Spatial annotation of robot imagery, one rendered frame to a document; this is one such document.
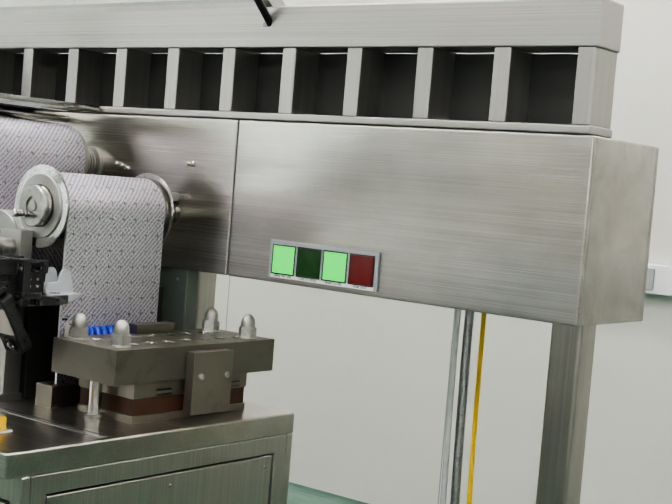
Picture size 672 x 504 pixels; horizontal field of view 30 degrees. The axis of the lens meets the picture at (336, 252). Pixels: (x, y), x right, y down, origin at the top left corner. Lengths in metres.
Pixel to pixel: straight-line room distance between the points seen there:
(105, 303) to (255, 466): 0.40
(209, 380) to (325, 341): 3.01
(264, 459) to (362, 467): 2.85
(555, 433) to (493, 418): 2.60
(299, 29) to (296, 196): 0.31
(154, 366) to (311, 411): 3.17
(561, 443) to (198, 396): 0.63
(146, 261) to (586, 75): 0.90
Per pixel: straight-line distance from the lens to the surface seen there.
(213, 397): 2.25
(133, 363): 2.13
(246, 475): 2.30
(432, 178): 2.13
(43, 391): 2.28
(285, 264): 2.31
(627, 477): 4.58
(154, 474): 2.13
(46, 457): 1.96
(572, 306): 1.99
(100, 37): 2.72
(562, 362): 2.19
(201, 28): 2.51
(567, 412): 2.19
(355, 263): 2.21
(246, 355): 2.33
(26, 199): 2.30
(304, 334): 5.30
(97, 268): 2.31
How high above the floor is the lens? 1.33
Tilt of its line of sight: 3 degrees down
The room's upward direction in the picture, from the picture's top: 5 degrees clockwise
